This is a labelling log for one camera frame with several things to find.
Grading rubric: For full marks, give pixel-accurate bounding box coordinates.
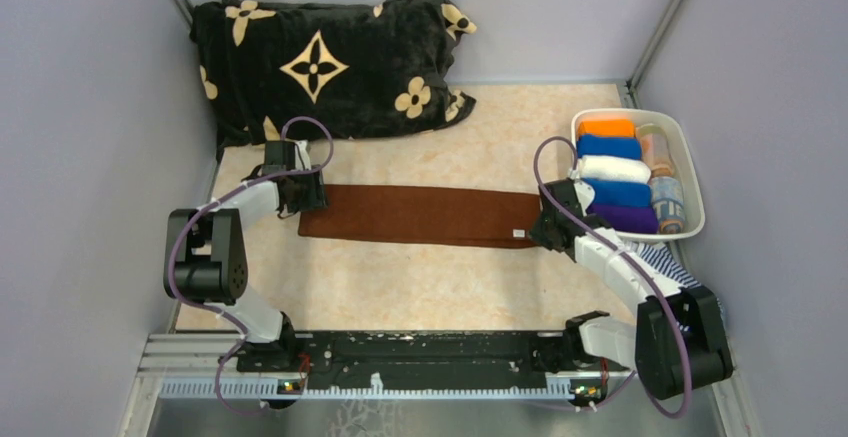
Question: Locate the brown towel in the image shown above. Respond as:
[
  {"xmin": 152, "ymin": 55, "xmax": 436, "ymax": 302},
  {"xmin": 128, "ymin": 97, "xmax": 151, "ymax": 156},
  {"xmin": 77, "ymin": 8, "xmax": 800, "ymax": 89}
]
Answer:
[{"xmin": 298, "ymin": 185, "xmax": 541, "ymax": 249}]

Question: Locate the orange blue patterned towel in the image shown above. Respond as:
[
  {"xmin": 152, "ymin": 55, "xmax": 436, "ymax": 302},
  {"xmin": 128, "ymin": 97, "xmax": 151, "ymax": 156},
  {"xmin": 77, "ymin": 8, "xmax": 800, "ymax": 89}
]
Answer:
[{"xmin": 649, "ymin": 176, "xmax": 686, "ymax": 234}]

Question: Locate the orange polka dot towel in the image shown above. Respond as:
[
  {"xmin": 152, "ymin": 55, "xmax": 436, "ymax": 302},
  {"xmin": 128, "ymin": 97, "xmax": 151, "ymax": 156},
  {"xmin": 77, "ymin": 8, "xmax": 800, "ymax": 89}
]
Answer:
[{"xmin": 635, "ymin": 124, "xmax": 675, "ymax": 177}]

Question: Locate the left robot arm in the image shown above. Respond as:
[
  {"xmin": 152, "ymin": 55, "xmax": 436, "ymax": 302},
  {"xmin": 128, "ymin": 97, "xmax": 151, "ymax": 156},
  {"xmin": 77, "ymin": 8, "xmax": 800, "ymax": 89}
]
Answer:
[{"xmin": 163, "ymin": 139, "xmax": 328, "ymax": 372}]

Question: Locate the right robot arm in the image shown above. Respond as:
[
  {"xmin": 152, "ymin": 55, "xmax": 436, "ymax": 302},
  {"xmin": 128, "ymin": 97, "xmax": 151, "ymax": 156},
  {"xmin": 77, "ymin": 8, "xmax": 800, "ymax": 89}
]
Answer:
[{"xmin": 530, "ymin": 179, "xmax": 735, "ymax": 400}]

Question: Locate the blue rolled towel lower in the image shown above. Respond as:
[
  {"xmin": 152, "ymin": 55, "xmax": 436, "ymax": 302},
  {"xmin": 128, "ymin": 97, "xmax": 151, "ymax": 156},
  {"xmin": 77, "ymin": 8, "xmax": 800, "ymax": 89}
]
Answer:
[{"xmin": 583, "ymin": 178, "xmax": 652, "ymax": 208}]

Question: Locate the blue rolled towel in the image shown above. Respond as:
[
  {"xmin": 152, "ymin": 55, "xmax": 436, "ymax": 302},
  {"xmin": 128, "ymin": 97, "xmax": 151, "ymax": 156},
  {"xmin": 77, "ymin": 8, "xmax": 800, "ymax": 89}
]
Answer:
[
  {"xmin": 583, "ymin": 178, "xmax": 652, "ymax": 208},
  {"xmin": 576, "ymin": 134, "xmax": 642, "ymax": 160}
]

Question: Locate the white rolled towel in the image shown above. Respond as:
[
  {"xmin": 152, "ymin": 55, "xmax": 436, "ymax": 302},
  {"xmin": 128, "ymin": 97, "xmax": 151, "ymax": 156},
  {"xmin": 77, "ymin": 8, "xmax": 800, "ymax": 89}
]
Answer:
[{"xmin": 577, "ymin": 155, "xmax": 652, "ymax": 184}]

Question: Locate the purple rolled towel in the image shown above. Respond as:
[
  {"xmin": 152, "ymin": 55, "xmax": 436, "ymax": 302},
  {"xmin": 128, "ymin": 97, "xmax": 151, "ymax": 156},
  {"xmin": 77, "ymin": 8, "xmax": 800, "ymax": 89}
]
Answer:
[{"xmin": 587, "ymin": 204, "xmax": 659, "ymax": 234}]

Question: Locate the blue rolled towel upper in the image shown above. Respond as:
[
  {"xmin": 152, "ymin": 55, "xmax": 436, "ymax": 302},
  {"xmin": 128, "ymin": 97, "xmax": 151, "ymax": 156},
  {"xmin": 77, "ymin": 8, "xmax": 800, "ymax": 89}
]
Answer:
[{"xmin": 576, "ymin": 134, "xmax": 642, "ymax": 160}]

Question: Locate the blue white striped towel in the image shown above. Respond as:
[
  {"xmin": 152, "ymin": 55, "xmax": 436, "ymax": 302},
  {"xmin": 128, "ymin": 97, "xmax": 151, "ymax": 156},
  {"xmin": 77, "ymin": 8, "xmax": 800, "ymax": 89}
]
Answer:
[{"xmin": 626, "ymin": 242, "xmax": 701, "ymax": 288}]

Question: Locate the orange rolled towel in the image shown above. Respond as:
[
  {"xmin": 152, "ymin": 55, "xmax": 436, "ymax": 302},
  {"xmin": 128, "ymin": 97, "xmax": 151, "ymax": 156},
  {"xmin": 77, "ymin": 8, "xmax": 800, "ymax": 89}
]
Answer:
[{"xmin": 577, "ymin": 119, "xmax": 635, "ymax": 139}]

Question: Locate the white plastic bin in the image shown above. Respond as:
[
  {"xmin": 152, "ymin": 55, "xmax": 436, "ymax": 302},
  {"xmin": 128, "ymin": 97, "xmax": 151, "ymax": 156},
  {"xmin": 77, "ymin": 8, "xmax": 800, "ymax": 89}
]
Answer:
[{"xmin": 570, "ymin": 108, "xmax": 706, "ymax": 243}]

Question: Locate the black pillow with beige flowers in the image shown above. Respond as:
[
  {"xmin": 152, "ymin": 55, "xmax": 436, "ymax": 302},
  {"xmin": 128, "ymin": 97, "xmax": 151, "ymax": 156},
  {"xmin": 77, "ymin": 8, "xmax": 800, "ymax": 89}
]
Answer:
[{"xmin": 190, "ymin": 0, "xmax": 477, "ymax": 149}]

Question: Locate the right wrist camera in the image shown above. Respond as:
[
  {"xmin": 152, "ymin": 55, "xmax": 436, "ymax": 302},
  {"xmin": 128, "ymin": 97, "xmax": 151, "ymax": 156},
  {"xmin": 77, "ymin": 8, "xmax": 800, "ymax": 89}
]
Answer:
[{"xmin": 569, "ymin": 163, "xmax": 596, "ymax": 214}]

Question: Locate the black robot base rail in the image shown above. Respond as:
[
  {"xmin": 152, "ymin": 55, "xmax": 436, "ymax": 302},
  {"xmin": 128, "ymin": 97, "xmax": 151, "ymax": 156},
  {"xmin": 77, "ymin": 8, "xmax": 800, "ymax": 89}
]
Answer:
[{"xmin": 236, "ymin": 330, "xmax": 628, "ymax": 403}]

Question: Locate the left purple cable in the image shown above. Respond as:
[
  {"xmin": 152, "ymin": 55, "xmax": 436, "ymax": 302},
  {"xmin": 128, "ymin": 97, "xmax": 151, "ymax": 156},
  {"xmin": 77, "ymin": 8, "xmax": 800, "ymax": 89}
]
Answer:
[{"xmin": 164, "ymin": 115, "xmax": 335, "ymax": 417}]

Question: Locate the purple cable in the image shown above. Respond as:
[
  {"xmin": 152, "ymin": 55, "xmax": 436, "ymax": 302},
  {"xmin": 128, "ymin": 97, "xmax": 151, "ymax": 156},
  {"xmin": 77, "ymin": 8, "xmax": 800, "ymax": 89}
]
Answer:
[
  {"xmin": 533, "ymin": 135, "xmax": 694, "ymax": 420},
  {"xmin": 164, "ymin": 115, "xmax": 335, "ymax": 417}
]

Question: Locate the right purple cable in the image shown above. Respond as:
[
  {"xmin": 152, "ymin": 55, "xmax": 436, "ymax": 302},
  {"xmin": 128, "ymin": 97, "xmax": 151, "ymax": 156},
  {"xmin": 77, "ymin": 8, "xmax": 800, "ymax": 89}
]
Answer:
[{"xmin": 533, "ymin": 135, "xmax": 694, "ymax": 420}]

